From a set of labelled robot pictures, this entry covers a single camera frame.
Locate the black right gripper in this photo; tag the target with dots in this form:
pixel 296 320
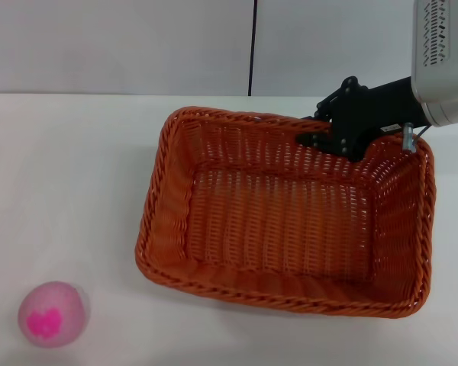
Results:
pixel 381 106

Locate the orange woven rectangular basket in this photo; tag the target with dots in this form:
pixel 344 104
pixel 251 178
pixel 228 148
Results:
pixel 275 228

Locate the pink ball with magenta patch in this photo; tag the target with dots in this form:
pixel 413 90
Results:
pixel 49 305

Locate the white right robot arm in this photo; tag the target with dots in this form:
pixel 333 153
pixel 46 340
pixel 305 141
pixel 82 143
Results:
pixel 442 57

